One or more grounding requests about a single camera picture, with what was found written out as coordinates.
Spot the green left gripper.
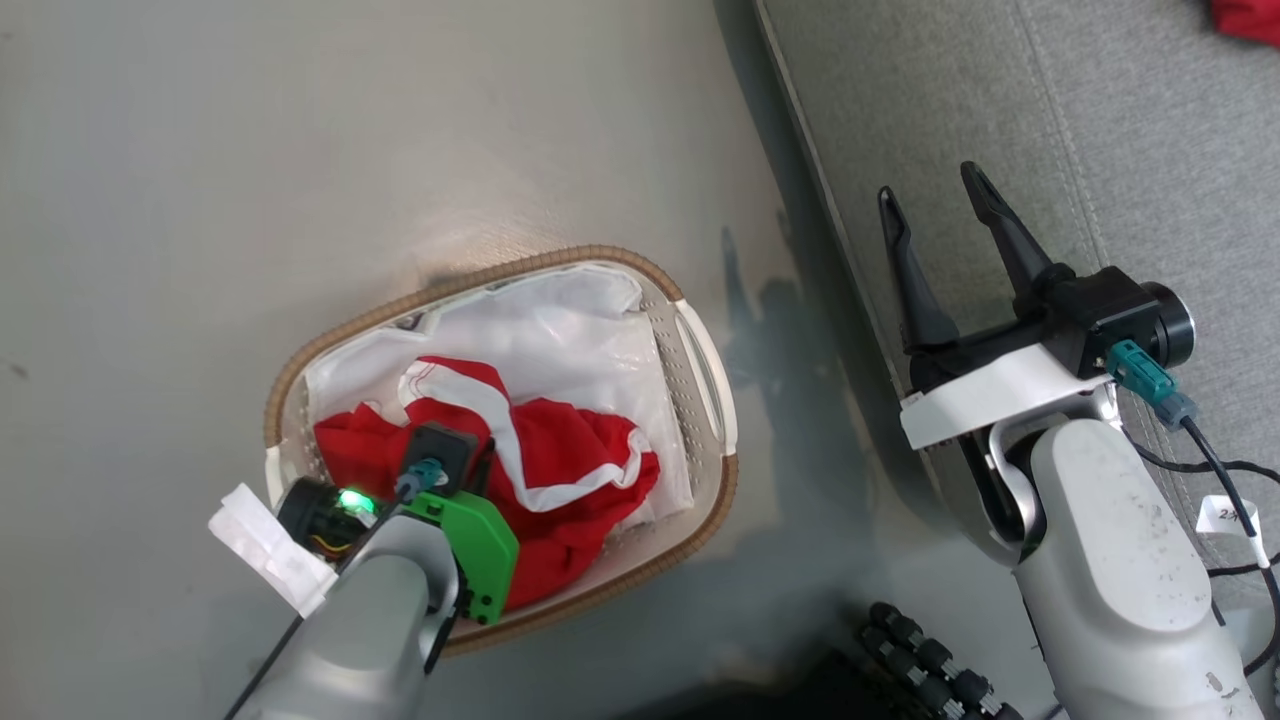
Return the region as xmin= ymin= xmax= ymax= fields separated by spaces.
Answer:
xmin=405 ymin=438 xmax=521 ymax=626

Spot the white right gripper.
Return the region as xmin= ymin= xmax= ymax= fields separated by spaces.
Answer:
xmin=878 ymin=162 xmax=1113 ymax=451

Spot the red and white garment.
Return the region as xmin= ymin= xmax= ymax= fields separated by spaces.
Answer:
xmin=313 ymin=355 xmax=661 ymax=611

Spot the grey fabric sofa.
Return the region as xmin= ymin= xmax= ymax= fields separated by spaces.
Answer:
xmin=755 ymin=0 xmax=1280 ymax=621

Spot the white tape label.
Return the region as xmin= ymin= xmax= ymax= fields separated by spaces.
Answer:
xmin=208 ymin=483 xmax=339 ymax=618

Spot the white laundry basket brown rim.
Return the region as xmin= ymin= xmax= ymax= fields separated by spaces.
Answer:
xmin=263 ymin=245 xmax=739 ymax=658

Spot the teal left cable connector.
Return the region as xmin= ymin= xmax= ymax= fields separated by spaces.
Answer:
xmin=395 ymin=458 xmax=443 ymax=503

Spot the teal cable connector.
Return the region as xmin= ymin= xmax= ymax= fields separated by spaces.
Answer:
xmin=395 ymin=458 xmax=443 ymax=503
xmin=1107 ymin=340 xmax=1199 ymax=429

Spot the teal right cable connector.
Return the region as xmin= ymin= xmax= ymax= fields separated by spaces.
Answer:
xmin=1107 ymin=340 xmax=1199 ymax=429

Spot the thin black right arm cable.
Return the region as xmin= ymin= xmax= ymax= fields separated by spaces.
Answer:
xmin=1130 ymin=440 xmax=1280 ymax=483
xmin=1180 ymin=415 xmax=1280 ymax=681

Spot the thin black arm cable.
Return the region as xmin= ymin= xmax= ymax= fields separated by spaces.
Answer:
xmin=1130 ymin=440 xmax=1280 ymax=483
xmin=1180 ymin=415 xmax=1280 ymax=681
xmin=222 ymin=500 xmax=401 ymax=720

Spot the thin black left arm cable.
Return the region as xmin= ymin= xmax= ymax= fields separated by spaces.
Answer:
xmin=222 ymin=500 xmax=401 ymax=720

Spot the white cable label tag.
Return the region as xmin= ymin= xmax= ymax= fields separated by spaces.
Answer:
xmin=1197 ymin=495 xmax=1269 ymax=569

